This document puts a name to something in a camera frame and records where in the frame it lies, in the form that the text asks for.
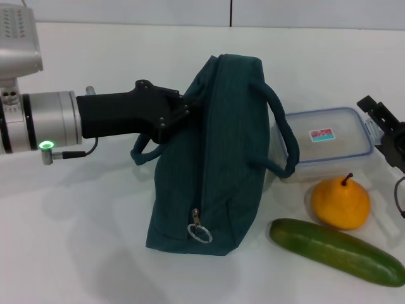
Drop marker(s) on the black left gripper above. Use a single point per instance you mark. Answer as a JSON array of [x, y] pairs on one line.
[[120, 114]]

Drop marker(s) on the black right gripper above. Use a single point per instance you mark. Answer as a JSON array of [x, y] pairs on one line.
[[397, 149]]

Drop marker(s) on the clear container with blue-rimmed lid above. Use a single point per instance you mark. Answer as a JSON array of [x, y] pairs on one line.
[[332, 152]]

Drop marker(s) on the dark teal fabric bag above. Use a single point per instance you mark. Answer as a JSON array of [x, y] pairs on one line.
[[215, 158]]

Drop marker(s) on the orange pear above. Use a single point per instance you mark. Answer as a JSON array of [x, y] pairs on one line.
[[340, 206]]

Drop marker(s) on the green cucumber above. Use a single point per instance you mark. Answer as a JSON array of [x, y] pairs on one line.
[[332, 251]]

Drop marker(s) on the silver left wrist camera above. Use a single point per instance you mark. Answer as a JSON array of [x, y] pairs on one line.
[[17, 47]]

